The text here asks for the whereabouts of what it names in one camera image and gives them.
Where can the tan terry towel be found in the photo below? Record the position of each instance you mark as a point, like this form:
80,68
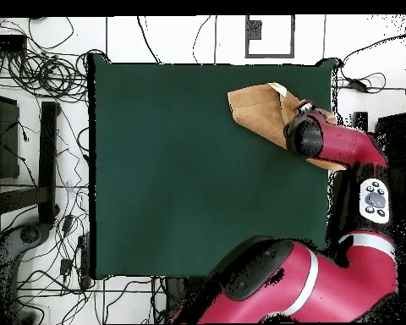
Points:
257,111

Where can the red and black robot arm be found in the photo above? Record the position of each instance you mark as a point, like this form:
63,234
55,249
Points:
324,281

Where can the flat black box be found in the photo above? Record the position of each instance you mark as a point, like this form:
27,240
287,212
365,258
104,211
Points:
6,43

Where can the black inline power adapter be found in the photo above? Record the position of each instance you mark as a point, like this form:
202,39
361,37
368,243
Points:
358,85

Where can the large black case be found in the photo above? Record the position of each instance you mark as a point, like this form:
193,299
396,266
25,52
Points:
394,128

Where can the dark green table cloth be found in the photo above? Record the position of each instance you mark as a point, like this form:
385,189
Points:
189,169

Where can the long black bar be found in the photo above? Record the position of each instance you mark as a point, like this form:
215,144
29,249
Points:
48,162

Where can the black power strip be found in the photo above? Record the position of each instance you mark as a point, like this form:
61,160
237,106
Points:
84,257

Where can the small black power adapter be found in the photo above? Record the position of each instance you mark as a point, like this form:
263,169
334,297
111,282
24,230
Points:
66,266

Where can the black monitor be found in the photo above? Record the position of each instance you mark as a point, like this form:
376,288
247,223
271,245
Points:
3,135

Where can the grey chair base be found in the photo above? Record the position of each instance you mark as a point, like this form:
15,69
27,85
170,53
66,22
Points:
10,243

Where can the dark grey square frame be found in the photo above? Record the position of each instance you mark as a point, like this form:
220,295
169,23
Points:
253,30

